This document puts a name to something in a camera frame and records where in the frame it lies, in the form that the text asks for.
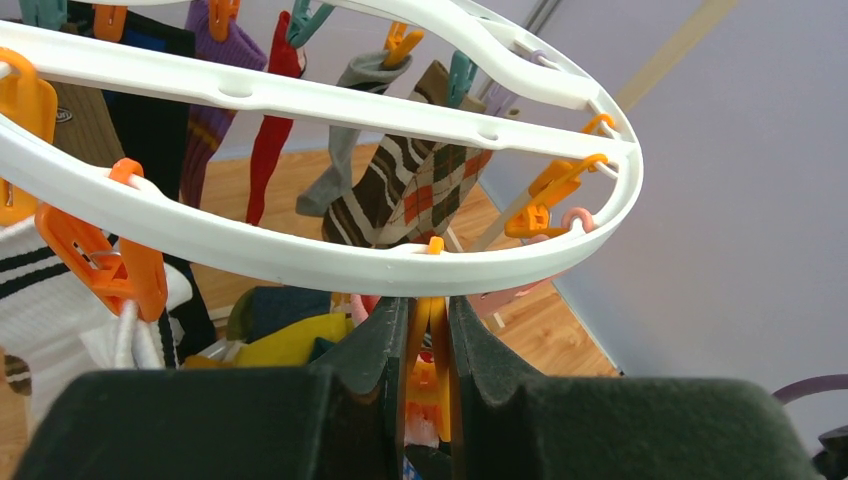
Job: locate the beige ribbed sock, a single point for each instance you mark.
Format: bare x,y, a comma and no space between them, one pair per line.
84,128

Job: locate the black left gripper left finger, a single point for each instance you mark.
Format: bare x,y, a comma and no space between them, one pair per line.
336,418

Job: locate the black sock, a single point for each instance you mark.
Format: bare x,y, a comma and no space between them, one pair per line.
153,131

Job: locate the yellow sock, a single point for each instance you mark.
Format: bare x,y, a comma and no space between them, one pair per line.
293,345

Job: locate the white striped sock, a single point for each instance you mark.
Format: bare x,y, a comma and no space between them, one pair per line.
54,329

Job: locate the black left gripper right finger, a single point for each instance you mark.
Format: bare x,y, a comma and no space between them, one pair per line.
513,422

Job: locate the teal sock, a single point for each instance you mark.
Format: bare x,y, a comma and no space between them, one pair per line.
264,310

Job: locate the red hanging sock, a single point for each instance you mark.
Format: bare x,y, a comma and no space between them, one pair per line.
274,131

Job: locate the white round clip hanger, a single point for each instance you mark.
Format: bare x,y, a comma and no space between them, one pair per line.
287,250

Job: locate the orange clothes clip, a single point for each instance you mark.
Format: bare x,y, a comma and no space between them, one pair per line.
427,366

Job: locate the grey hanging sock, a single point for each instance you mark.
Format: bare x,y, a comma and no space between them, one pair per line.
368,73

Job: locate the purple striped hanging sock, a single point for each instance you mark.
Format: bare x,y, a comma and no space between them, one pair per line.
207,126

